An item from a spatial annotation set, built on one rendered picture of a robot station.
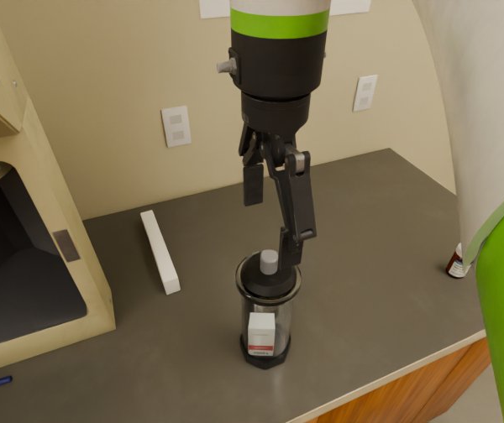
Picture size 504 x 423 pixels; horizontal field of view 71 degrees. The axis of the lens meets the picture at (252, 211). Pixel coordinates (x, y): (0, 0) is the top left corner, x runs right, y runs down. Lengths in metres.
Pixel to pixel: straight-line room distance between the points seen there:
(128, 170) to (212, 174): 0.26
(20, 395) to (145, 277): 0.32
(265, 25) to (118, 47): 0.65
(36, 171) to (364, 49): 0.97
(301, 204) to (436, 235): 0.75
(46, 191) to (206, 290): 0.43
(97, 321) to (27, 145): 0.40
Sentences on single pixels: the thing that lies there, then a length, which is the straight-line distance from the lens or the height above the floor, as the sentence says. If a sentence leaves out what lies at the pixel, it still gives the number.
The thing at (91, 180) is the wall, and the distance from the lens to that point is 1.09.
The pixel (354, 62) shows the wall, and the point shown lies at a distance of 1.22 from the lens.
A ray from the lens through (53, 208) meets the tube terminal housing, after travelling 0.60.
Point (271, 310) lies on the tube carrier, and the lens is 0.58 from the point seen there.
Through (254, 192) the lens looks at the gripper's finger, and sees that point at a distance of 0.54.
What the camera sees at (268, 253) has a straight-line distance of 0.55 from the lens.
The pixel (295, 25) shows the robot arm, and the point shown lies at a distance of 0.34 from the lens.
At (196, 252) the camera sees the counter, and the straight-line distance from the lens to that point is 0.94.
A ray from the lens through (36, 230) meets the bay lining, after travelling 0.90.
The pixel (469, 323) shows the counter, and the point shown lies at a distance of 0.92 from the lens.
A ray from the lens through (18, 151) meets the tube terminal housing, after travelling 0.56.
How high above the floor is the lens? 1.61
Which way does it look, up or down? 40 degrees down
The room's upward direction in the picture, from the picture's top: straight up
